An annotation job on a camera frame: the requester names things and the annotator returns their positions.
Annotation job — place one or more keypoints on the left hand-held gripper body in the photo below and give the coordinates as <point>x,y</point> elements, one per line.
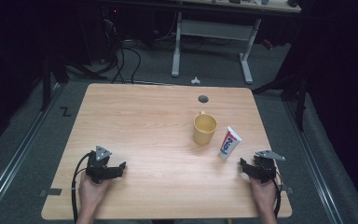
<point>98,165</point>

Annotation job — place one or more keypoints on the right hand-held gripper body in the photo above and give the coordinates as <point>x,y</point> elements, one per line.
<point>265,166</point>

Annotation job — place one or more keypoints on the person's right hand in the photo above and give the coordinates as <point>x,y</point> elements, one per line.
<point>263,194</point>

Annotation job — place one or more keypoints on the person's left hand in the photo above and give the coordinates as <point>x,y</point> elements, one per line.
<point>91,193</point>

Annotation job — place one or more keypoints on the white toothpaste tube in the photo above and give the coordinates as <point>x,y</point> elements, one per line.
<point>229,143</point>

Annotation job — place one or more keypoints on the grey tape strip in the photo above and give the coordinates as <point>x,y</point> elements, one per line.
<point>51,192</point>
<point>287,190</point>

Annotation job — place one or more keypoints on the yellow cup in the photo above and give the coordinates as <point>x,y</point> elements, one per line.
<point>204,130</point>

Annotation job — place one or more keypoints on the black metal stand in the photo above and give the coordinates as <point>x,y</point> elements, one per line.
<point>46,81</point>
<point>298,90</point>

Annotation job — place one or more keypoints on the small white plastic piece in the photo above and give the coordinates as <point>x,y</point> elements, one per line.
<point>195,81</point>

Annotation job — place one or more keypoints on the red object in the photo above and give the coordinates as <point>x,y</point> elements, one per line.
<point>268,44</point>

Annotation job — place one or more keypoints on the dark computer tower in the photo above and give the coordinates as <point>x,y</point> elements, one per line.
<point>112,28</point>

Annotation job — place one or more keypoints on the white metal desk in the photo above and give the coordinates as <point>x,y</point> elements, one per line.
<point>213,30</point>

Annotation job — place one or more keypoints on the metal floor rail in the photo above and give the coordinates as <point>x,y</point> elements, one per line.
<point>313,165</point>
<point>15,155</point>

